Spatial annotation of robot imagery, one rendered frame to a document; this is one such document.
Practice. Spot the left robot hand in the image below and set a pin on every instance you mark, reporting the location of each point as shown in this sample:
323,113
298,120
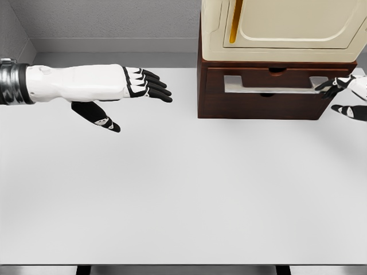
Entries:
94,81

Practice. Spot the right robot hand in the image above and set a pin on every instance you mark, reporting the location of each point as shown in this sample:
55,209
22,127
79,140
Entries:
359,86

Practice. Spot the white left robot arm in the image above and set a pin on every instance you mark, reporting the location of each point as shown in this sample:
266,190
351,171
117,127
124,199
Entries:
17,81

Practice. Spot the plain brown wooden drawer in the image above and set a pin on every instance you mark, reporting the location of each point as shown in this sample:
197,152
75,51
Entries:
258,104

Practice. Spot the brown wooden cabinet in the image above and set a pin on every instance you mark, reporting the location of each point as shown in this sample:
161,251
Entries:
206,109

